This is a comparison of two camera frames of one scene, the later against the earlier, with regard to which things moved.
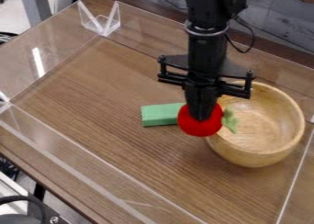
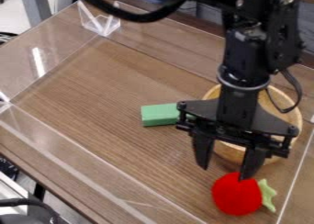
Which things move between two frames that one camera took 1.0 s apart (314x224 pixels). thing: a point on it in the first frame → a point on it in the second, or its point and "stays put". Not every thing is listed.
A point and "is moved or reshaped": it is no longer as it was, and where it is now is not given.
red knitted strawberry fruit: x=195 y=128 is moved or reshaped
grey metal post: x=36 y=5 stays put
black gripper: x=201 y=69 → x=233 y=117
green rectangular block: x=159 y=115 stays put
